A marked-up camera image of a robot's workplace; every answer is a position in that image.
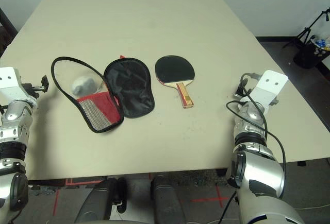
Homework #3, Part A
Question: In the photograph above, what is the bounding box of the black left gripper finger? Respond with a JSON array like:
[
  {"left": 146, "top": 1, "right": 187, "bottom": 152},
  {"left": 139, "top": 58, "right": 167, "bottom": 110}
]
[{"left": 41, "top": 74, "right": 50, "bottom": 93}]

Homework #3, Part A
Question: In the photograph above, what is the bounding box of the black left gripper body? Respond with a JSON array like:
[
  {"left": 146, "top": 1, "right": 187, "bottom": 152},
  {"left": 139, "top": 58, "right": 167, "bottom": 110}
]
[{"left": 22, "top": 83, "right": 46, "bottom": 98}]

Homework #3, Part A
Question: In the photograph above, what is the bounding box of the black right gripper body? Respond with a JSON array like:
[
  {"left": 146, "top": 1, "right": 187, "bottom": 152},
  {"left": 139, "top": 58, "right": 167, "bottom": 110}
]
[{"left": 234, "top": 76, "right": 250, "bottom": 98}]

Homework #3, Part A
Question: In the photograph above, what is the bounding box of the white grey wad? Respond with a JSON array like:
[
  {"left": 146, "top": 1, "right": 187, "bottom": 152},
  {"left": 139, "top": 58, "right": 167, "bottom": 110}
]
[{"left": 71, "top": 75, "right": 97, "bottom": 96}]

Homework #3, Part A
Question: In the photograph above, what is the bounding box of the black rubber ping-pong paddle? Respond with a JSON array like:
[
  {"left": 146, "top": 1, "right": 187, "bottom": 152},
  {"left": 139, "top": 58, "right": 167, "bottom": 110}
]
[{"left": 155, "top": 55, "right": 195, "bottom": 109}]

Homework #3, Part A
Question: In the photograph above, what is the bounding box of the black red paddle case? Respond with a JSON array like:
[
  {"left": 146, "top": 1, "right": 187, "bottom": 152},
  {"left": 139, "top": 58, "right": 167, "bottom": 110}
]
[{"left": 51, "top": 55, "right": 155, "bottom": 134}]

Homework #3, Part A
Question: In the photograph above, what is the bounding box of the black trash bin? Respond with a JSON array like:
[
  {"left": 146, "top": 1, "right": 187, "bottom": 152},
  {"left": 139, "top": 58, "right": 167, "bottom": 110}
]
[{"left": 293, "top": 38, "right": 330, "bottom": 70}]

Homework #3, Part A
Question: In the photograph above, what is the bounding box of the black tripod stand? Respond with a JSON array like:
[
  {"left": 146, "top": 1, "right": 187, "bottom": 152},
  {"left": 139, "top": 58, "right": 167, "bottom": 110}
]
[{"left": 282, "top": 7, "right": 330, "bottom": 49}]

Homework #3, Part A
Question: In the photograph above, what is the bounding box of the white blue trash pile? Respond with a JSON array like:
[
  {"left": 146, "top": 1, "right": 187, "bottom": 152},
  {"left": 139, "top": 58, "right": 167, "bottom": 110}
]
[{"left": 310, "top": 36, "right": 330, "bottom": 53}]

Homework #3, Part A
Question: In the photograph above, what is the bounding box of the grey robot left leg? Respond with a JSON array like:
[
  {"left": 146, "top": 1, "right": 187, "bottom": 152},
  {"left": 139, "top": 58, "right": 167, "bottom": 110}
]
[{"left": 74, "top": 177, "right": 127, "bottom": 224}]

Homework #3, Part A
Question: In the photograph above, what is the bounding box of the grey robot leg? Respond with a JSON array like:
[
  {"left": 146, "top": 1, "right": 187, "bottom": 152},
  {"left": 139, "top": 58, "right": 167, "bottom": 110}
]
[
  {"left": 74, "top": 177, "right": 127, "bottom": 224},
  {"left": 151, "top": 175, "right": 187, "bottom": 224}
]

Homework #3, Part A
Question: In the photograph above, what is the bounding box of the grey robot right leg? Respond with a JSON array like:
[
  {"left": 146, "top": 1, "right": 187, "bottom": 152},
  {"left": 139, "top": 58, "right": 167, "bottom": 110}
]
[{"left": 151, "top": 175, "right": 187, "bottom": 224}]

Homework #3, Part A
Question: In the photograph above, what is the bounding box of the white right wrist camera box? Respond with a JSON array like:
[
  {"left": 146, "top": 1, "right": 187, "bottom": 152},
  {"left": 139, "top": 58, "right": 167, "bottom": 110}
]
[{"left": 249, "top": 70, "right": 288, "bottom": 106}]

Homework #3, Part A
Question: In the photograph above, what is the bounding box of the dark furniture frame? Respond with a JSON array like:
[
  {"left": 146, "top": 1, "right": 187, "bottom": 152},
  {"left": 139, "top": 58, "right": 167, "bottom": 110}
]
[{"left": 0, "top": 7, "right": 19, "bottom": 58}]

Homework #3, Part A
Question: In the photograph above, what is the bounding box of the white floor cable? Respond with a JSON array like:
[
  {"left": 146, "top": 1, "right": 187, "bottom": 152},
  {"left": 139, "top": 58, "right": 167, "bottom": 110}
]
[{"left": 295, "top": 202, "right": 330, "bottom": 211}]

